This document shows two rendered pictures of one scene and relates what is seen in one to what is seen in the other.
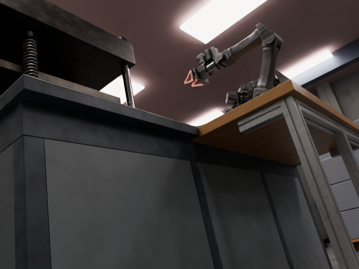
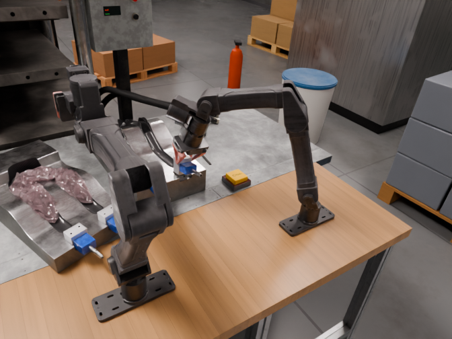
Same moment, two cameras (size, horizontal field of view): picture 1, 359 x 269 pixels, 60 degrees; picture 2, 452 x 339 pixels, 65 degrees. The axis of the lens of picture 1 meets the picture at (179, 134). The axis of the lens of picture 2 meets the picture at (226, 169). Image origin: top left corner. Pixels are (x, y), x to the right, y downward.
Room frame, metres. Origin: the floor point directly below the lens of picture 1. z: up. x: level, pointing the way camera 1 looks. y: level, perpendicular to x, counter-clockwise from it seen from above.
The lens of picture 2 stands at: (0.77, -0.78, 1.58)
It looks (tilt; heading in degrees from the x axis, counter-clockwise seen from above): 33 degrees down; 17
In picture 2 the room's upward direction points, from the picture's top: 5 degrees clockwise
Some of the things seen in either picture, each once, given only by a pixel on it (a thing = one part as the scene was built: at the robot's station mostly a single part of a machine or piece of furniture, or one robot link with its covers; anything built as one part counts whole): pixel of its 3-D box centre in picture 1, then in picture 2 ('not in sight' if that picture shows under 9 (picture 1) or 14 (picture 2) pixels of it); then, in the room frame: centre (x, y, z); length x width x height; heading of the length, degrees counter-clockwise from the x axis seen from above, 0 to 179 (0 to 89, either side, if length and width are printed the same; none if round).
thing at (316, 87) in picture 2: not in sight; (303, 107); (3.93, -0.52, 0.30); 0.49 x 0.49 x 0.59
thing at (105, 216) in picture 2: not in sight; (119, 224); (1.42, -0.27, 0.86); 0.13 x 0.05 x 0.05; 72
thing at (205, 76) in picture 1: (204, 73); (83, 109); (1.43, -0.20, 1.20); 0.10 x 0.07 x 0.07; 142
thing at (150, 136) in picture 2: not in sight; (140, 142); (1.77, -0.14, 0.92); 0.35 x 0.16 x 0.09; 55
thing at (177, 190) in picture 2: not in sight; (141, 152); (1.79, -0.13, 0.87); 0.50 x 0.26 x 0.14; 55
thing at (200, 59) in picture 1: (202, 65); (79, 88); (1.43, -0.20, 1.25); 0.07 x 0.06 x 0.11; 142
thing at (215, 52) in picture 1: (216, 57); (89, 107); (1.37, -0.27, 1.24); 0.12 x 0.09 x 0.12; 52
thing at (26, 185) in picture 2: not in sight; (47, 184); (1.45, 0.00, 0.90); 0.26 x 0.18 x 0.08; 72
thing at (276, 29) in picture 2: not in sight; (294, 26); (7.00, 0.15, 0.39); 1.33 x 0.95 x 0.78; 53
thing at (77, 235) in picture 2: not in sight; (87, 245); (1.32, -0.24, 0.86); 0.13 x 0.05 x 0.05; 72
